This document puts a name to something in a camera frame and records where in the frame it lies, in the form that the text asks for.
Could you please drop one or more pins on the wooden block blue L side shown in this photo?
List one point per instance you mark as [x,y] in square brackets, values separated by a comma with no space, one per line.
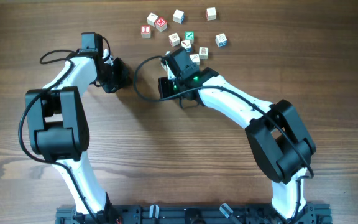
[186,44]

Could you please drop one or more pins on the plain wooden block top left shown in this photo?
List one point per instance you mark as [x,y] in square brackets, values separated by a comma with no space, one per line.
[152,18]

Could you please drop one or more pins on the wooden block red scribble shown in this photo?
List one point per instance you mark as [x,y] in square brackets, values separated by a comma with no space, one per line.
[203,53]

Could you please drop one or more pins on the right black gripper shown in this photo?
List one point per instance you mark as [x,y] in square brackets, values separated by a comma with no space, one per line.
[163,90]

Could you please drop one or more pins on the red M letter block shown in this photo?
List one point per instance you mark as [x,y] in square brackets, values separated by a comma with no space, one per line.
[160,24]

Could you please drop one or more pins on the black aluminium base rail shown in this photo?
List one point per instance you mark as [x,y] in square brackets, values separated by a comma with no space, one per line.
[251,213]

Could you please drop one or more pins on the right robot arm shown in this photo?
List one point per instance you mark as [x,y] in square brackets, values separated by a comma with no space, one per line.
[281,145]

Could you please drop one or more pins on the wooden block blue R side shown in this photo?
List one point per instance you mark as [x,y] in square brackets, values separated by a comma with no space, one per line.
[221,40]

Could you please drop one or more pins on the wooden block far top right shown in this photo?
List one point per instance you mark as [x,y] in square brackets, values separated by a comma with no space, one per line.
[211,13]

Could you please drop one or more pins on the red I letter block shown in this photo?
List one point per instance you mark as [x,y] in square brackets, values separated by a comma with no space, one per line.
[146,32]

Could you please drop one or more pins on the green N letter block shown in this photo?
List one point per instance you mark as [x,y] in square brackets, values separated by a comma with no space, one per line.
[189,35]

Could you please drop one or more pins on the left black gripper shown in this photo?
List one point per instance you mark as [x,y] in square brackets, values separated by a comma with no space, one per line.
[123,81]

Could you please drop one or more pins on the wooden block red drawing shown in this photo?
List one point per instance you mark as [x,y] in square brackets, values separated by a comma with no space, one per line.
[174,39]

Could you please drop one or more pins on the wooden block yellow S side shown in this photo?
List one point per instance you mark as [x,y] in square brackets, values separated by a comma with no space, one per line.
[195,58]

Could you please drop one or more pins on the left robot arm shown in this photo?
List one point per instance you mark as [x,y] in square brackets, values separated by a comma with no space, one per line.
[53,128]

